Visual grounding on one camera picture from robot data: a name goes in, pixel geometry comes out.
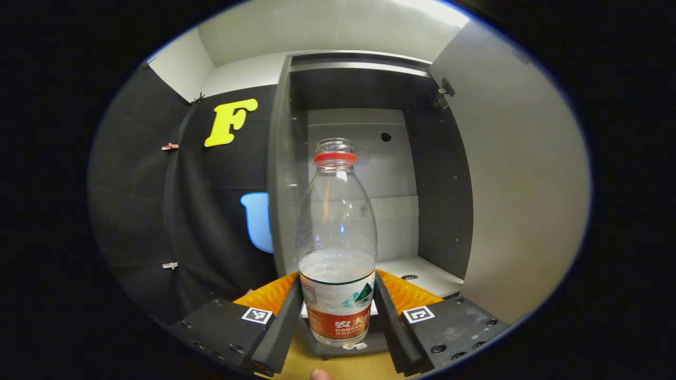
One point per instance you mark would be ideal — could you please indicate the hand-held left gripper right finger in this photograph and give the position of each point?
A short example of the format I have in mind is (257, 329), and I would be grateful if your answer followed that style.
(396, 338)

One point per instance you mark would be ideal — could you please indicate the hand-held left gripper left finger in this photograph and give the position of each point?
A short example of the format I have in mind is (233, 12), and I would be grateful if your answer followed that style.
(280, 338)

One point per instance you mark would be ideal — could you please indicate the clear bottle with red label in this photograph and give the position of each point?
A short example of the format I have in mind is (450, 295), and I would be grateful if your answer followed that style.
(338, 237)

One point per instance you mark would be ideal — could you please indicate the dark grey cabinet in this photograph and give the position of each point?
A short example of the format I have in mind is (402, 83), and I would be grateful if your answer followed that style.
(438, 184)

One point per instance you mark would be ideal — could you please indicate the beige cabinet door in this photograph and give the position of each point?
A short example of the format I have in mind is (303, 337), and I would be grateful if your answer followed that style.
(528, 184)

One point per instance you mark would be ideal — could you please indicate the white backdrop clip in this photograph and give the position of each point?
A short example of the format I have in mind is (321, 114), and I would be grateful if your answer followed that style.
(170, 265)

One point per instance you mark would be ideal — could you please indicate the black backdrop cloth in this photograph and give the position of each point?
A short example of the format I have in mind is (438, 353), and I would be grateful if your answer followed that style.
(137, 200)

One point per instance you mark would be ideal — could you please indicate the pink backdrop clip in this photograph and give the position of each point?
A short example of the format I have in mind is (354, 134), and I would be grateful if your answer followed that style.
(169, 146)

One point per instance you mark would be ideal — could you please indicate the black backdrop clip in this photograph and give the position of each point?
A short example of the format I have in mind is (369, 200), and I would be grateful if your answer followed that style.
(198, 98)
(149, 62)

